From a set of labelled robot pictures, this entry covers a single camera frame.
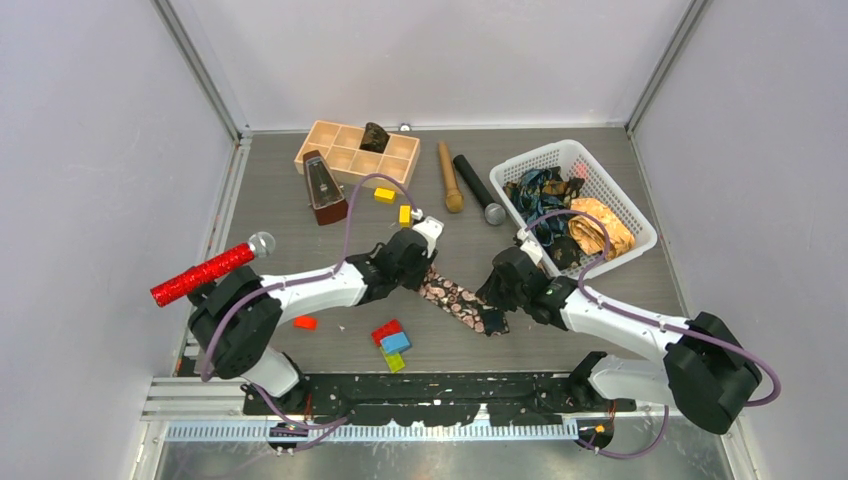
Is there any black pink floral tie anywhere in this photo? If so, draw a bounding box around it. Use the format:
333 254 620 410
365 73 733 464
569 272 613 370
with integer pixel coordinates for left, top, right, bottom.
418 266 510 337

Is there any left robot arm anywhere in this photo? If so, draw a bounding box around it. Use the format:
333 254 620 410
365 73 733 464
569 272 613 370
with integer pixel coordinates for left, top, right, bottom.
188 219 442 414

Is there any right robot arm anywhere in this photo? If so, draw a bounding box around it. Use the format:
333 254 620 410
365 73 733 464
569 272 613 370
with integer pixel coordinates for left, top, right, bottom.
477 247 762 434

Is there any yellow block upright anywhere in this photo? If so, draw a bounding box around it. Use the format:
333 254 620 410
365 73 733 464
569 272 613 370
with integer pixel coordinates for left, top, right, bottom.
398 205 412 228

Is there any red toy brick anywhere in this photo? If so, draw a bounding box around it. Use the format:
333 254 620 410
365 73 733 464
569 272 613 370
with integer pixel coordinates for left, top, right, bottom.
371 319 404 347

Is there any yellow block near tray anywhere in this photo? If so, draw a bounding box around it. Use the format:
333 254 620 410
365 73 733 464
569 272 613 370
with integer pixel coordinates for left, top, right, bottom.
373 188 397 204

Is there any black microphone silver head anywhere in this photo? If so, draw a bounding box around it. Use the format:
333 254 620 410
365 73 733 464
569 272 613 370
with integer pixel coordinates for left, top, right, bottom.
452 155 506 226

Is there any blue patterned tie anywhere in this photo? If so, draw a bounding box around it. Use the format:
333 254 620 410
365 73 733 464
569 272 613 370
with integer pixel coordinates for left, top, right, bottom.
503 167 585 247

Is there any blue toy brick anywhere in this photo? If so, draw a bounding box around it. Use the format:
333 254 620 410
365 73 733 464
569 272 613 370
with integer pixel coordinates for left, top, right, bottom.
380 332 411 355

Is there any orange gold tie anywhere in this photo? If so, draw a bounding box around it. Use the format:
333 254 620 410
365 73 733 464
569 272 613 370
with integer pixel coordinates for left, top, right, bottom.
568 198 635 261

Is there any yellow green translucent brick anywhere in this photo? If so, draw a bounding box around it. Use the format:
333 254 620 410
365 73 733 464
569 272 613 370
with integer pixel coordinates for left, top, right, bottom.
380 348 406 373

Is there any brown wooden metronome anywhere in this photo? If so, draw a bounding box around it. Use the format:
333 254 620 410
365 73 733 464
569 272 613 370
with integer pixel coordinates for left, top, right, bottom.
302 150 349 226

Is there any orange red small brick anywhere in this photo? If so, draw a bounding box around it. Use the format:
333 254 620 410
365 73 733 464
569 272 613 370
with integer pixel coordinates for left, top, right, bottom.
292 315 318 331

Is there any dark rolled tie in tray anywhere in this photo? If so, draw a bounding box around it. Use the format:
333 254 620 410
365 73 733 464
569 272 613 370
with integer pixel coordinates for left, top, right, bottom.
359 122 391 154

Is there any wooden compartment tray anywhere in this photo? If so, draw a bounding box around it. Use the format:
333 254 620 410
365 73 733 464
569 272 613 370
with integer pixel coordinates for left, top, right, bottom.
293 120 421 189

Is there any white plastic basket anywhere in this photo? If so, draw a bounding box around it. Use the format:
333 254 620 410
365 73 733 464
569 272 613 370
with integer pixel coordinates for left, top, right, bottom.
489 140 658 279

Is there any red glitter microphone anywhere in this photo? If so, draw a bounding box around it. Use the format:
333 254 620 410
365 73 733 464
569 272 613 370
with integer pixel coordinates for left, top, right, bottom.
150 231 276 308

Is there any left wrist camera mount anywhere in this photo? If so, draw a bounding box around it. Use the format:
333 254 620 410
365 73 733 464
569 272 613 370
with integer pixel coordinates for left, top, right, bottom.
410 209 444 258

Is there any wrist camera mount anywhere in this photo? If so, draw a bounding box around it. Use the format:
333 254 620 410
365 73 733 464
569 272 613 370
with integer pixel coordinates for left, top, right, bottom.
410 209 444 258
516 229 544 266

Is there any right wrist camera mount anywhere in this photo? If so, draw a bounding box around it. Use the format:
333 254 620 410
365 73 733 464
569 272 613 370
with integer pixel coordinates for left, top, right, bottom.
516 229 544 266

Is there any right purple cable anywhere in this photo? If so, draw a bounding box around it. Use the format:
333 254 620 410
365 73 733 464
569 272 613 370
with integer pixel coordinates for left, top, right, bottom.
515 209 783 460

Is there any purple cable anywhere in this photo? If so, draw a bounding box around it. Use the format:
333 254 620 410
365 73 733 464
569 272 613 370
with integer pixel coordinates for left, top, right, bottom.
515 209 783 460
199 172 425 455

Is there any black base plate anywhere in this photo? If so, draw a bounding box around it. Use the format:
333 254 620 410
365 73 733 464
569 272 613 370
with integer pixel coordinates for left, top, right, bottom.
275 372 636 427

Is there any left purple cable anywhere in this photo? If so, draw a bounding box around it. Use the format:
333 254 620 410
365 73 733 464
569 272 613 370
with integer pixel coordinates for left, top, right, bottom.
199 172 425 455

